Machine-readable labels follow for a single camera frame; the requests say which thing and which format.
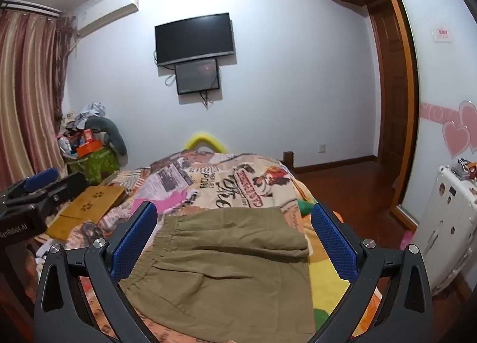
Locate wooden door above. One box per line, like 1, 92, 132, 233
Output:
369, 0, 411, 180

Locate small black framed screen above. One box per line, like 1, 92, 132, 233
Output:
174, 58, 220, 95

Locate white air conditioner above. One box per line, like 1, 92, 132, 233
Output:
72, 0, 139, 36

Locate wooden paw print lap desk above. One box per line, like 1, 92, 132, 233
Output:
47, 186, 126, 241

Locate striped red curtain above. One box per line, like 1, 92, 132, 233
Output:
0, 7, 77, 192

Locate yellow foam tube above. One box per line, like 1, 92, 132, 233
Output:
183, 132, 229, 153

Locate black wall television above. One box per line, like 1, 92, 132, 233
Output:
154, 13, 235, 67

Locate pile of pale clothes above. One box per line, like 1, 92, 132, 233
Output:
76, 102, 107, 122

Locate olive green pants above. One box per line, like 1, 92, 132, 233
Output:
118, 207, 317, 343

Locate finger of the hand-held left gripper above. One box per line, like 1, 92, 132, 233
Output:
0, 168, 60, 203
35, 171, 89, 214

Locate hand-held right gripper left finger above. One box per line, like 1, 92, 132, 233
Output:
33, 200, 161, 343

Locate pink object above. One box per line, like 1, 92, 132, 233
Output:
399, 231, 416, 253

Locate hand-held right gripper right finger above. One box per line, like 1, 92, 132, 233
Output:
309, 202, 435, 343

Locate grey plush toy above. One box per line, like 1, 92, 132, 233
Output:
87, 115, 127, 157

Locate white heart decal sliding door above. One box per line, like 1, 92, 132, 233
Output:
382, 0, 477, 232

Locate printed newspaper pattern blanket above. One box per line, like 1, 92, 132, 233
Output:
37, 149, 373, 343

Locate orange box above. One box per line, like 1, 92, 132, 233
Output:
76, 141, 103, 157

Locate toy car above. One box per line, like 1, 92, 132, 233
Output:
451, 158, 477, 181

